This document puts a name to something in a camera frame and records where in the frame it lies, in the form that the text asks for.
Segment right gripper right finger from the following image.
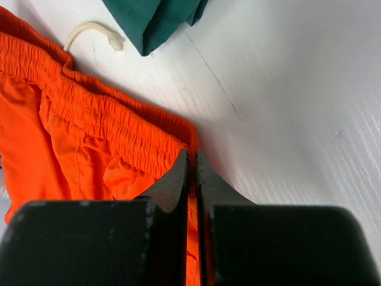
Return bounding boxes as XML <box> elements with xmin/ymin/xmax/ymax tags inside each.
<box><xmin>196</xmin><ymin>151</ymin><xmax>380</xmax><ymax>285</ymax></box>

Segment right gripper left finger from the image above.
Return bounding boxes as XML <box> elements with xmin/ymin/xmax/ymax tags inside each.
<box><xmin>1</xmin><ymin>150</ymin><xmax>188</xmax><ymax>285</ymax></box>

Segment orange shorts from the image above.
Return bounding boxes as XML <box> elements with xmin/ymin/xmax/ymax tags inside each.
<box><xmin>1</xmin><ymin>8</ymin><xmax>201</xmax><ymax>285</ymax></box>

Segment teal folded shorts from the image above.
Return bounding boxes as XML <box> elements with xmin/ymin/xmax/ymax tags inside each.
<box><xmin>103</xmin><ymin>0</ymin><xmax>208</xmax><ymax>57</ymax></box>

